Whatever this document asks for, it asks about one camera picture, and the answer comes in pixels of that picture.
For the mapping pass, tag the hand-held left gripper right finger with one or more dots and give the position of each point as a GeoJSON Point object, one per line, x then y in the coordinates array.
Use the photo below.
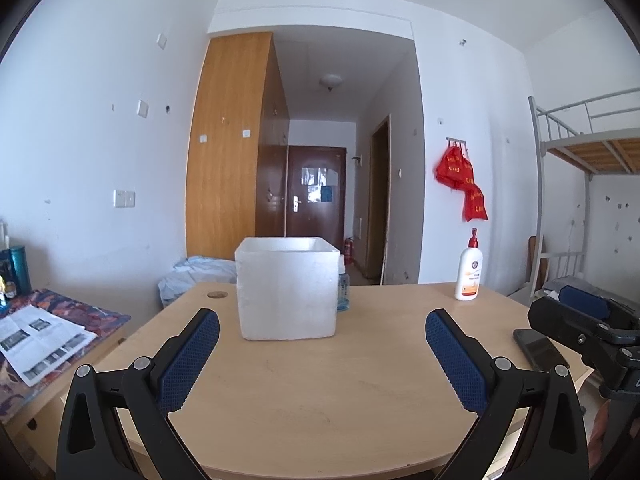
{"type": "Point", "coordinates": [455, 360]}

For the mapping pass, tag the white foam box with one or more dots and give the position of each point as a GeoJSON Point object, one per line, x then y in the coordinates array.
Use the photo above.
{"type": "Point", "coordinates": [285, 290]}

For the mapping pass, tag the clear blue spray bottle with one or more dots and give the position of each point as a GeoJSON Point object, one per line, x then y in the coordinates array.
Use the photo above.
{"type": "Point", "coordinates": [343, 290]}

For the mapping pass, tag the person's right forearm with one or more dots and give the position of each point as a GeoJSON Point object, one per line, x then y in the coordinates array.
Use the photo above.
{"type": "Point", "coordinates": [597, 440]}

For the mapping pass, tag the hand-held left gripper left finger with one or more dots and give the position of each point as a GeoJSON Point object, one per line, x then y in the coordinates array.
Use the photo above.
{"type": "Point", "coordinates": [192, 360]}

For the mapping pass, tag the red fire extinguisher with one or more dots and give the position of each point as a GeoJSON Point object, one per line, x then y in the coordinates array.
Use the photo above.
{"type": "Point", "coordinates": [348, 250]}

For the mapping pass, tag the wooden wardrobe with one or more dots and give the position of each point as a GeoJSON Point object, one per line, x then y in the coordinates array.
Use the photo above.
{"type": "Point", "coordinates": [225, 160]}

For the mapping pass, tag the white door notice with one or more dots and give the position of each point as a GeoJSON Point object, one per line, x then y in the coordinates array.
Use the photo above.
{"type": "Point", "coordinates": [312, 175]}

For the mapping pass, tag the round ceiling lamp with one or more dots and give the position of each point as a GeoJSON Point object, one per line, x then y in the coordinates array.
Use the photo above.
{"type": "Point", "coordinates": [331, 81]}

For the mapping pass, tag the newspaper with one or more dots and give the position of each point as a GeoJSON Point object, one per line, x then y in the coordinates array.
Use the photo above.
{"type": "Point", "coordinates": [40, 340]}

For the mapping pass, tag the white lotion pump bottle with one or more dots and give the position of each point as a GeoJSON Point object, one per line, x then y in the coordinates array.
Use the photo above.
{"type": "Point", "coordinates": [469, 275]}

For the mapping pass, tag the white double wall socket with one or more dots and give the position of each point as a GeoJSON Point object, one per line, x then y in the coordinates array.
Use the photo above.
{"type": "Point", "coordinates": [124, 199]}

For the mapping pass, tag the red cloth bag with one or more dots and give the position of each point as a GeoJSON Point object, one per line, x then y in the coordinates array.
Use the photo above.
{"type": "Point", "coordinates": [465, 172]}
{"type": "Point", "coordinates": [447, 167]}
{"type": "Point", "coordinates": [476, 205]}

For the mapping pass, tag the dark patterned cloth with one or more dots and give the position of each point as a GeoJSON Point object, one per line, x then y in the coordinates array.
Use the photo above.
{"type": "Point", "coordinates": [100, 317]}

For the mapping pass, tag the dark brown entrance door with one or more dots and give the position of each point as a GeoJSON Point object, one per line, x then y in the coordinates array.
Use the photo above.
{"type": "Point", "coordinates": [320, 225]}

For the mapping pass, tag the grey metal bunk bed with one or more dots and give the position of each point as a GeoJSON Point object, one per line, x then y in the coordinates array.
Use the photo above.
{"type": "Point", "coordinates": [540, 185]}

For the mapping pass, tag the brown side door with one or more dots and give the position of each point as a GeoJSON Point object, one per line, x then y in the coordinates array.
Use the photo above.
{"type": "Point", "coordinates": [377, 200]}

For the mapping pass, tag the white wall switch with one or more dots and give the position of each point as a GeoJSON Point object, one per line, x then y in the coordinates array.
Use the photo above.
{"type": "Point", "coordinates": [142, 108]}
{"type": "Point", "coordinates": [161, 41]}

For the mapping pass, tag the teal can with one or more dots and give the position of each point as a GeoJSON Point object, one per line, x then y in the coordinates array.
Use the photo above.
{"type": "Point", "coordinates": [20, 270]}

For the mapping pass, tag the wooden board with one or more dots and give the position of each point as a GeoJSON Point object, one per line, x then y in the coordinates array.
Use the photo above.
{"type": "Point", "coordinates": [535, 260]}

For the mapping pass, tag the blue door notice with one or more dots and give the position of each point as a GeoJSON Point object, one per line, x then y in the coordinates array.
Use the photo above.
{"type": "Point", "coordinates": [326, 193]}

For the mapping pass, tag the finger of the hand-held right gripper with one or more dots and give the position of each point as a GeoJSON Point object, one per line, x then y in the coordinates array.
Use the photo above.
{"type": "Point", "coordinates": [555, 320]}
{"type": "Point", "coordinates": [582, 300]}

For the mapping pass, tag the black smartphone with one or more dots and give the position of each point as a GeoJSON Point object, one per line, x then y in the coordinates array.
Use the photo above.
{"type": "Point", "coordinates": [540, 350]}

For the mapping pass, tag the metal wall hook rack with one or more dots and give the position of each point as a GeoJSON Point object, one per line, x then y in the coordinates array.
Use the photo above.
{"type": "Point", "coordinates": [456, 141]}

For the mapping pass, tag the wooden side desk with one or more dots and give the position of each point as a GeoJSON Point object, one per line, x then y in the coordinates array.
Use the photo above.
{"type": "Point", "coordinates": [50, 410]}

